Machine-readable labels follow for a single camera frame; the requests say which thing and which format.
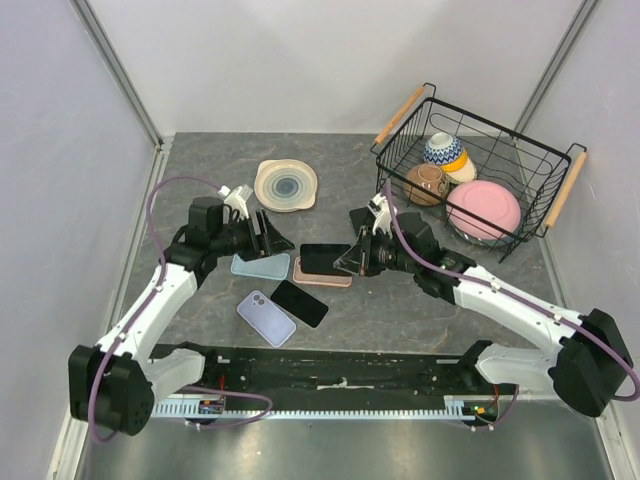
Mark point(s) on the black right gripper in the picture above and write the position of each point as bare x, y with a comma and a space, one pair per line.
351, 261

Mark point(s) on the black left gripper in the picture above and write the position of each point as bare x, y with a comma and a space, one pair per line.
268, 242

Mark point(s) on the light blue phone case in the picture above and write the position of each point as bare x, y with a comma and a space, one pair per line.
270, 268

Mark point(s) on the pink phone case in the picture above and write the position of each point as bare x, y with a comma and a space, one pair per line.
302, 278

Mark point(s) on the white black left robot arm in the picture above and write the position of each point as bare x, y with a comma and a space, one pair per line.
115, 384

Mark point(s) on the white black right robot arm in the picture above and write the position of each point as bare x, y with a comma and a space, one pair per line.
582, 358

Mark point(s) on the green-edged black phone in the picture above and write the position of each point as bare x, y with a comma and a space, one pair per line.
361, 218

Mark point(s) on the black phone near lilac case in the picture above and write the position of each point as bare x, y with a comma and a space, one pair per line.
299, 303

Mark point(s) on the lilac phone case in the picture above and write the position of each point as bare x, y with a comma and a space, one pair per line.
266, 318

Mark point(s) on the cream silicone lid plate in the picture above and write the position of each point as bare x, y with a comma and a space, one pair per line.
285, 185

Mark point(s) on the brown ceramic bowl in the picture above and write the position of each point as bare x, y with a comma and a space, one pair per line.
426, 185

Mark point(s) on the blue patterned bowl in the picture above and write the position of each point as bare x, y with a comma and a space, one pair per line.
442, 149

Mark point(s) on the yellow cream bowl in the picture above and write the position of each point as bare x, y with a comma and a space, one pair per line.
462, 170

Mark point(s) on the pink plate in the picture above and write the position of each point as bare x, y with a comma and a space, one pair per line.
484, 210

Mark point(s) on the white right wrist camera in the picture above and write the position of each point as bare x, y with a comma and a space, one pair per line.
381, 211

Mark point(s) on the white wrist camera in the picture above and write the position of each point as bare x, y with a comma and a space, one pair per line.
237, 200
381, 211

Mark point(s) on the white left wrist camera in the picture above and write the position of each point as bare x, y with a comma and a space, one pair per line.
237, 200

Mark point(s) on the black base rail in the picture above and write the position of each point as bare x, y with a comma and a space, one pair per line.
308, 380

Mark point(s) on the black wire basket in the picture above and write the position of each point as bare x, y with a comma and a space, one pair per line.
530, 170

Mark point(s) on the grey slotted cable duct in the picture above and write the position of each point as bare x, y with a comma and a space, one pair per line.
196, 408

